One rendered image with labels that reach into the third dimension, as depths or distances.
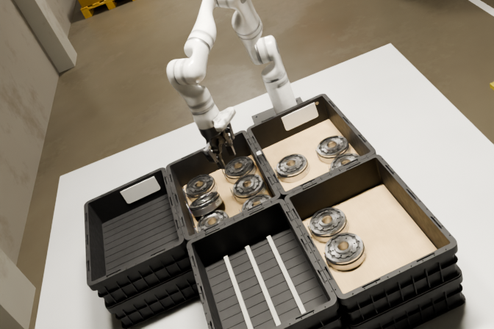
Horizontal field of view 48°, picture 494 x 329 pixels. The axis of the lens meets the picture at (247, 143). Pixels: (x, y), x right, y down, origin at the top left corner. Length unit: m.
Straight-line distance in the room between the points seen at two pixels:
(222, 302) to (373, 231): 0.44
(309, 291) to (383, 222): 0.28
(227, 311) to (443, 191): 0.75
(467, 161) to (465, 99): 1.47
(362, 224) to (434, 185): 0.34
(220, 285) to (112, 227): 0.53
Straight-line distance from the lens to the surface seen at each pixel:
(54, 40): 5.64
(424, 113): 2.09
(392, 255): 1.47
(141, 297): 1.69
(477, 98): 3.30
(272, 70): 2.04
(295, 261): 1.52
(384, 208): 1.58
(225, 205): 1.77
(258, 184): 1.74
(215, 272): 1.59
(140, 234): 1.84
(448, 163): 1.87
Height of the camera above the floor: 1.95
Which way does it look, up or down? 35 degrees down
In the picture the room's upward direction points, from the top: 23 degrees counter-clockwise
